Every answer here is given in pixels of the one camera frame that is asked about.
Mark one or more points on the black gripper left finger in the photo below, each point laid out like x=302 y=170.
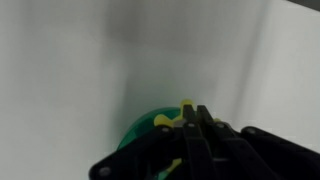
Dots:
x=191 y=140

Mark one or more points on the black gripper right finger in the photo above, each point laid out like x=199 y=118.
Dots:
x=233 y=150

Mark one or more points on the yellow spiky toy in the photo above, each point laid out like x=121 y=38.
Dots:
x=163 y=120

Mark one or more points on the yellow toy block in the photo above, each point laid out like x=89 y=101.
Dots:
x=175 y=165

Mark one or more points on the green plastic bowl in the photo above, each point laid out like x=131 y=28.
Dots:
x=143 y=130

